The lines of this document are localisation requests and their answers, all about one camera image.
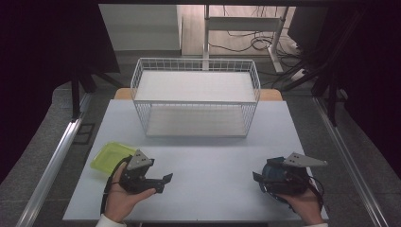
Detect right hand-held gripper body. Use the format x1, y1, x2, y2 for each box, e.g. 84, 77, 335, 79
266, 151, 329, 197

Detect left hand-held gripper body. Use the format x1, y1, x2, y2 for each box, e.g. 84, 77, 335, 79
118, 148, 166, 194

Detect round container with blue lid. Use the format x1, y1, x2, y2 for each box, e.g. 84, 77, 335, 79
261, 156, 292, 202

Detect green plastic container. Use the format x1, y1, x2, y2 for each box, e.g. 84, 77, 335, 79
90, 141, 138, 175

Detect white wire two-tier rack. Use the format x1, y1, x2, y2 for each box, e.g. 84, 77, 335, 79
130, 57, 262, 139

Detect person's right hand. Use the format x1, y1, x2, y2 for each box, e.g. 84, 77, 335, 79
277, 188, 324, 226

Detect person's left hand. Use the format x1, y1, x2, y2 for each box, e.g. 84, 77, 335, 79
103, 162, 157, 223

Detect wooden board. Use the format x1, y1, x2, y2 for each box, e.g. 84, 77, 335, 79
113, 87, 284, 102

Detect black stand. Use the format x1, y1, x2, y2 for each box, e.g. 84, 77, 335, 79
69, 61, 125, 121
270, 8, 367, 128

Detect black curtain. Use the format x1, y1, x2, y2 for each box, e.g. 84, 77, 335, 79
0, 0, 121, 185
315, 0, 401, 181

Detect dark box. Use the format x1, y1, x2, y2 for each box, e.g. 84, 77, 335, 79
287, 6, 330, 53

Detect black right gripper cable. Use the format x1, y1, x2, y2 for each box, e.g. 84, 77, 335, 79
305, 175, 325, 213

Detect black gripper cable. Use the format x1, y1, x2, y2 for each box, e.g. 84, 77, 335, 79
99, 155, 133, 216
305, 175, 325, 213

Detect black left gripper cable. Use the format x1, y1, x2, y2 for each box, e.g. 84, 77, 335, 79
99, 155, 133, 216

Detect aluminium rail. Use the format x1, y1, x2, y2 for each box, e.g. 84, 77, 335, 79
312, 96, 392, 227
14, 92, 93, 227

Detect black floor bracket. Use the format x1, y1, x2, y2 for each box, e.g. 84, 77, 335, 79
73, 122, 96, 147

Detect black floor cables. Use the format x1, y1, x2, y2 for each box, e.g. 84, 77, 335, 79
207, 5, 304, 60

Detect white metal desk frame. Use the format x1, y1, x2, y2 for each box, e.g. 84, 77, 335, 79
202, 4, 290, 74

